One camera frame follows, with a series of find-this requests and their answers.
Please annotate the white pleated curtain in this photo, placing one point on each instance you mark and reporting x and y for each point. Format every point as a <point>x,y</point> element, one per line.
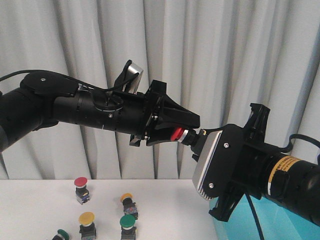
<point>216,57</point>

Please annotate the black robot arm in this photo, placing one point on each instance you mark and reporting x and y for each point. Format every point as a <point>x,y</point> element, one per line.
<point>264,170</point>
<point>46,98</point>

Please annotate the yellow push button lying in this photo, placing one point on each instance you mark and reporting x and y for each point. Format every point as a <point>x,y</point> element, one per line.
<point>129,207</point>

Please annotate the green push button lying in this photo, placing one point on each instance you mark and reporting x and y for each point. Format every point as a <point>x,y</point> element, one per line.
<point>61,235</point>

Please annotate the blue plastic box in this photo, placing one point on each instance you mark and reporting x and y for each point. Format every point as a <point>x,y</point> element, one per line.
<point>276,223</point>

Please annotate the red push button carried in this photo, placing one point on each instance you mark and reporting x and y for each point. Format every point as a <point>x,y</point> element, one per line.
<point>189,137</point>

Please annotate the yellow push button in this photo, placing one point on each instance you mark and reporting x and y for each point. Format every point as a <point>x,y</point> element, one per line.
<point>87,227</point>
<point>129,207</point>

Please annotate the green push button standing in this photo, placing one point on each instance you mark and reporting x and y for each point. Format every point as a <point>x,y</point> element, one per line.
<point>128,228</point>

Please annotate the red push button standing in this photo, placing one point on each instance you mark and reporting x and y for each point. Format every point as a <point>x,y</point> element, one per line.
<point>81,191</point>

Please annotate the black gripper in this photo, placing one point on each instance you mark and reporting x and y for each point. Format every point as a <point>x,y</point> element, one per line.
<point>248,165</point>
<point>160,116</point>

